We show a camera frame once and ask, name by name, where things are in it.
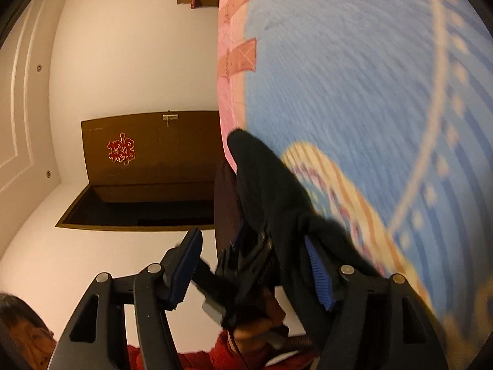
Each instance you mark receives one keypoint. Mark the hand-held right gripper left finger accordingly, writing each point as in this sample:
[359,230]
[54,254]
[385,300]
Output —
[184,273]

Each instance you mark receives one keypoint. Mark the person's left forearm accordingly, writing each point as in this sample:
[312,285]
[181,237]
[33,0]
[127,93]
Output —
[219,354]

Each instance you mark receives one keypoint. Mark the blue patterned bed sheet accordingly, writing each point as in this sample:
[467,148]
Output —
[346,84]

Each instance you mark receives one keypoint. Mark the dark maroon cloth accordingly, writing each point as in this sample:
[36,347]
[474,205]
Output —
[224,200]

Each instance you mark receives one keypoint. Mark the person's head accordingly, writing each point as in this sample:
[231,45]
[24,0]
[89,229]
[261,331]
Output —
[23,331]

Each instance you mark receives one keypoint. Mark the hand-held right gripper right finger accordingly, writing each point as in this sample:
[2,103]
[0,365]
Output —
[320,281]

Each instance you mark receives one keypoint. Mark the brown wooden door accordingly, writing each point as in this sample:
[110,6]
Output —
[161,162]

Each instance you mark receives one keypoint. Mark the person's left hand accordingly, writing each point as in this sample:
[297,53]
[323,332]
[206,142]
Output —
[254,325]

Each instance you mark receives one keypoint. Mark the red paper door decoration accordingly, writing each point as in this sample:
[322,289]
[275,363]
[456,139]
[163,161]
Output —
[121,147]

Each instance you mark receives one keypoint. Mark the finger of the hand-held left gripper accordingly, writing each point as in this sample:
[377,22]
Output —
[241,238]

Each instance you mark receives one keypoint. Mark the black pants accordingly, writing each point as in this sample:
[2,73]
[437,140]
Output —
[269,192]

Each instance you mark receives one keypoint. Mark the metal door hook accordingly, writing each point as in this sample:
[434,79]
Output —
[169,117]

